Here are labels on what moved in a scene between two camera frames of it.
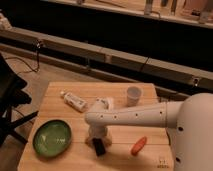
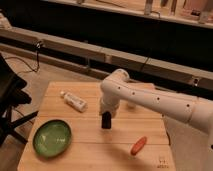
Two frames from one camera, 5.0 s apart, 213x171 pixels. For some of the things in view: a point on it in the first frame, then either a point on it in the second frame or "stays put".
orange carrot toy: (137, 147) stays put
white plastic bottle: (74, 101) stays put
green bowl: (52, 138) stays put
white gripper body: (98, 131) to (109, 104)
